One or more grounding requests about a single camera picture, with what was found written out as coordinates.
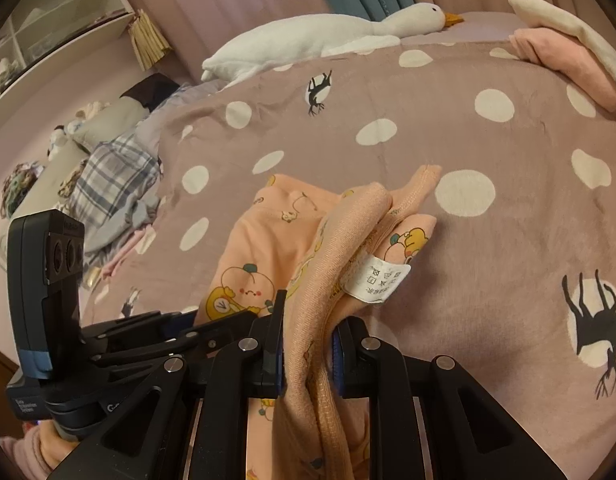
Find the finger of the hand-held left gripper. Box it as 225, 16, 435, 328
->
92, 309, 261, 368
80, 309, 199, 347

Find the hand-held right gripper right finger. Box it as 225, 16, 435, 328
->
332, 316, 569, 480

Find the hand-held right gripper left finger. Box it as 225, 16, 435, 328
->
46, 289, 289, 480

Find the peach printed baby garment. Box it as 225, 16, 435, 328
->
195, 162, 443, 480

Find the person's left hand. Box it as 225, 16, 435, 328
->
38, 417, 88, 468

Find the floral cloth bundle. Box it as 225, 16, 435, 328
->
2, 160, 43, 221

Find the plaid cloth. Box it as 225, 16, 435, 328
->
70, 135, 163, 261

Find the small plush toy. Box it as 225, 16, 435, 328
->
48, 102, 111, 161

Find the grey pillow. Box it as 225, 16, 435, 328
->
38, 97, 144, 201

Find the mauve polka-dot blanket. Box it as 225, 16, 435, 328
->
80, 10, 616, 480

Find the lavender bed sheet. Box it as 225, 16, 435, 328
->
135, 80, 226, 161

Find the dark cloth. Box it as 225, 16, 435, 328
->
120, 72, 181, 111

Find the straw tassel bundle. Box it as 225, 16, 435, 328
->
128, 10, 173, 72

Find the white shelf unit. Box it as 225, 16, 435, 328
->
0, 0, 134, 107

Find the white goose plush toy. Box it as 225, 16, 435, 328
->
202, 2, 465, 83

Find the pink folded cloth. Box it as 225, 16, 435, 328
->
508, 27, 616, 113

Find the cream folded cloth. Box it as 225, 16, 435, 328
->
508, 0, 616, 106

